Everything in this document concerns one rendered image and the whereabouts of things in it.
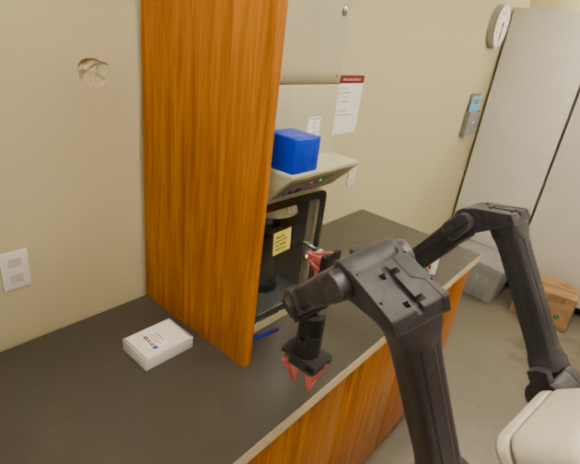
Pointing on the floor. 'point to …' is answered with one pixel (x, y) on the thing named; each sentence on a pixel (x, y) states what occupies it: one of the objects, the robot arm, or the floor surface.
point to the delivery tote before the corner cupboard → (484, 272)
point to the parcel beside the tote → (558, 300)
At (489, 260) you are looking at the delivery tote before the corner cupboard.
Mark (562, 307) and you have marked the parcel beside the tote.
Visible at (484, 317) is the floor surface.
